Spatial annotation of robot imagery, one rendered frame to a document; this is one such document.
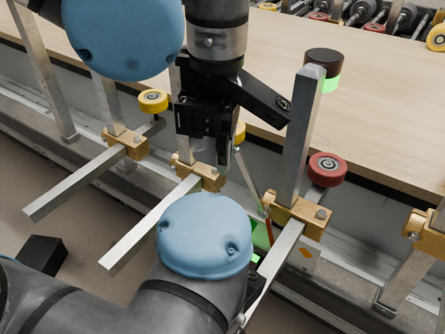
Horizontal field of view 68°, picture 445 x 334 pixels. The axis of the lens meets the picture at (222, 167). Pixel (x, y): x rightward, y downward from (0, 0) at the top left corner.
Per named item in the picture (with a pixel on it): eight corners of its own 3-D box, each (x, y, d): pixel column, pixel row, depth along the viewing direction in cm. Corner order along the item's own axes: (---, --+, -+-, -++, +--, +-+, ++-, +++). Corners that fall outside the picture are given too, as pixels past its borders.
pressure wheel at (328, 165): (328, 217, 73) (341, 180, 65) (295, 201, 76) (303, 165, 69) (340, 194, 78) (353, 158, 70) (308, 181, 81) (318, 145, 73)
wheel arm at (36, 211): (36, 227, 72) (28, 215, 69) (27, 220, 73) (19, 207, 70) (167, 128, 98) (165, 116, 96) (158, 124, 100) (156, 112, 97)
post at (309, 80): (279, 260, 78) (319, 74, 45) (265, 254, 80) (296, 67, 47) (285, 250, 80) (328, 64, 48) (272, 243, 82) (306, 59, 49)
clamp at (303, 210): (318, 243, 65) (324, 228, 62) (258, 214, 71) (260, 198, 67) (328, 224, 69) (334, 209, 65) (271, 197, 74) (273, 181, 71)
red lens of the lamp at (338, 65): (333, 81, 49) (336, 67, 47) (295, 71, 51) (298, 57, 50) (346, 66, 52) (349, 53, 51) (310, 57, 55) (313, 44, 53)
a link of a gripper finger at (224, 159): (220, 151, 53) (222, 105, 47) (231, 152, 53) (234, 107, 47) (213, 170, 50) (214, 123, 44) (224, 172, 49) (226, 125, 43)
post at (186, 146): (195, 220, 90) (180, 48, 57) (185, 214, 91) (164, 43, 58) (202, 211, 92) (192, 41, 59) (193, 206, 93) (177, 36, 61)
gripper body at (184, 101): (191, 111, 53) (187, 36, 45) (243, 118, 52) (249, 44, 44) (175, 138, 48) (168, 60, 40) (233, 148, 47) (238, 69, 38)
